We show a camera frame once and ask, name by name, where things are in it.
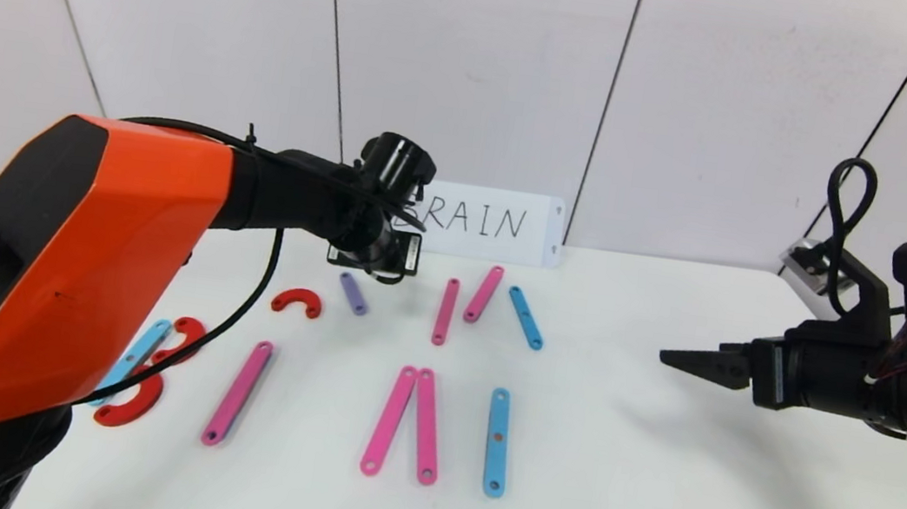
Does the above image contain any short pink bar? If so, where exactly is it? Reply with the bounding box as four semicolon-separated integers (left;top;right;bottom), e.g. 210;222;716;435
462;262;506;327

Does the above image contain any white BRAIN sign card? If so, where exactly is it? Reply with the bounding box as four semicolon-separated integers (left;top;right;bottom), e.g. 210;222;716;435
393;177;568;270

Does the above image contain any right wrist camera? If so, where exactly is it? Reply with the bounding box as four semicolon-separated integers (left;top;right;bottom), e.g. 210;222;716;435
777;235;837;288

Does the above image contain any short purple bar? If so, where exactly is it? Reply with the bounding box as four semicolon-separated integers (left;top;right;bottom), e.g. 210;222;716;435
335;271;374;318

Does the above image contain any black looped right cable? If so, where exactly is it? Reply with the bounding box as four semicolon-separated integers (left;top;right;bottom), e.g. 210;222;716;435
812;155;881;318

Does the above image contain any long pink bar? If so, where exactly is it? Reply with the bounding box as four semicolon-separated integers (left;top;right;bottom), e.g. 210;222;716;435
403;367;453;487
430;276;462;349
359;360;420;482
200;334;276;453

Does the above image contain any small red arc piece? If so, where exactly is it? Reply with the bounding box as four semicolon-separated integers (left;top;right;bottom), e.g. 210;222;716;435
269;284;325;321

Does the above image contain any large red arc piece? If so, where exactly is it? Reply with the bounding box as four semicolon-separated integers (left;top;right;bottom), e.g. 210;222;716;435
151;313;210;371
92;361;169;434

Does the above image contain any long blue bar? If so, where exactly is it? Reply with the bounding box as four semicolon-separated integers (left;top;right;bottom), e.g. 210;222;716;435
96;312;174;414
479;387;519;499

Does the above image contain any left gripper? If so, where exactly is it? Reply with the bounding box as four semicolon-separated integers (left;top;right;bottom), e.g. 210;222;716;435
325;221;423;277

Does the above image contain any short blue bar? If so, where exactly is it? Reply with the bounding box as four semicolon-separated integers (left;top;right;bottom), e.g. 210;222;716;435
501;286;552;352

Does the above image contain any black right camera bracket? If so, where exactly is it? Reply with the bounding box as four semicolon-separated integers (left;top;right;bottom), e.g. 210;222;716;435
823;250;901;354

